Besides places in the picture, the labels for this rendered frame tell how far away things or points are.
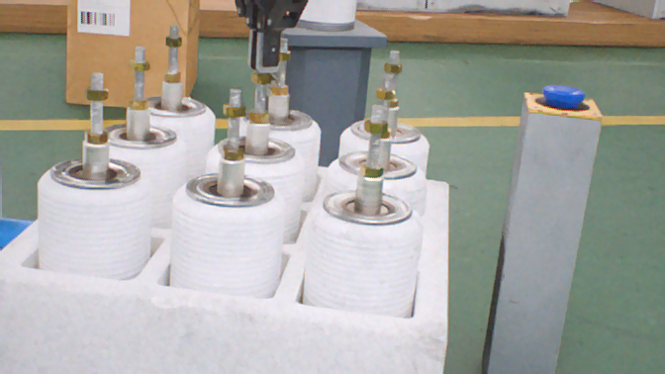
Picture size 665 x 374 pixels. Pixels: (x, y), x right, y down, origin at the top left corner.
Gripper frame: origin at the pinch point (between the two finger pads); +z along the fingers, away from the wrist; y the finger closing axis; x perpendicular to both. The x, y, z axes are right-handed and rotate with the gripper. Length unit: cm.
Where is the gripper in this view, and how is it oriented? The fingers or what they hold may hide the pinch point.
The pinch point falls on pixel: (263, 49)
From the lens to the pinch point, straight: 90.8
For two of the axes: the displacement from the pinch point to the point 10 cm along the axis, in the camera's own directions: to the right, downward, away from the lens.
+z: -0.8, 9.4, 3.3
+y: -5.5, -3.2, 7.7
